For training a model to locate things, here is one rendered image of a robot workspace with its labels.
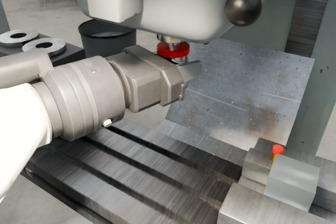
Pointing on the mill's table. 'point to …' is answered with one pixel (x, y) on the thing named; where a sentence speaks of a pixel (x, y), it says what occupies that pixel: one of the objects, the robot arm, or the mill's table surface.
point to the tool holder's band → (162, 50)
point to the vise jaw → (261, 209)
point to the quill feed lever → (246, 2)
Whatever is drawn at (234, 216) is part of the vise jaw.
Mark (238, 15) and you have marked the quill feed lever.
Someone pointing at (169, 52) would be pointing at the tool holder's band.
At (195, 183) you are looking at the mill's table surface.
